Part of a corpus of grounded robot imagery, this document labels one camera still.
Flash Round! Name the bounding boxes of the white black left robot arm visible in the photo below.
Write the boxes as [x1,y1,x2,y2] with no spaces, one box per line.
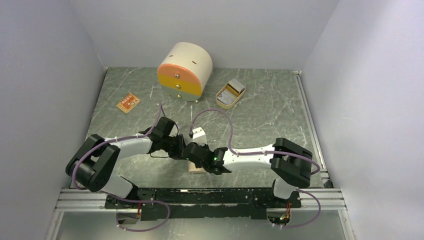
[65,116,186,208]

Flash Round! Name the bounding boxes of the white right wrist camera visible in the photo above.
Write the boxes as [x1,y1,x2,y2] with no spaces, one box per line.
[190,127,207,147]

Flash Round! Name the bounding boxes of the beige leather card holder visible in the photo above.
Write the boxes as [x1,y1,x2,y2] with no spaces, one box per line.
[188,161,206,174]

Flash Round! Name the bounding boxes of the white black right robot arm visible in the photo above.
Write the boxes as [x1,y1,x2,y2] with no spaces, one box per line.
[182,137,315,207]

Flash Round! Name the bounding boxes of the stack of cards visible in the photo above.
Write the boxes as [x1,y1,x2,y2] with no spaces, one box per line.
[217,78,246,106]

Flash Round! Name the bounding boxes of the round pastel drawer cabinet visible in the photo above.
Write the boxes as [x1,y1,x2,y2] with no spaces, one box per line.
[157,42,213,102]

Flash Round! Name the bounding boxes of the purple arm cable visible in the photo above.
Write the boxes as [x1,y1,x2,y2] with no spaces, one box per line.
[188,108,322,229]
[71,101,172,233]

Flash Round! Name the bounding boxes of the orange patterned card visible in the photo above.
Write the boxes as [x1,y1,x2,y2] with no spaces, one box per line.
[115,93,141,114]

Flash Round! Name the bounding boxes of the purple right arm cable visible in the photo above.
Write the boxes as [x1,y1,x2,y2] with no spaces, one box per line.
[188,108,322,229]

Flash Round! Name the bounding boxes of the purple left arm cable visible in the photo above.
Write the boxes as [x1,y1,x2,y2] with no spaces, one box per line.
[71,101,172,233]

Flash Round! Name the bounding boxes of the beige oval card tray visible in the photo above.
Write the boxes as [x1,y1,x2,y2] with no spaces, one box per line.
[215,78,247,110]

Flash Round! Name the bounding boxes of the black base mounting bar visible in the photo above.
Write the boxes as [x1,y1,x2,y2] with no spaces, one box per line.
[104,187,301,221]

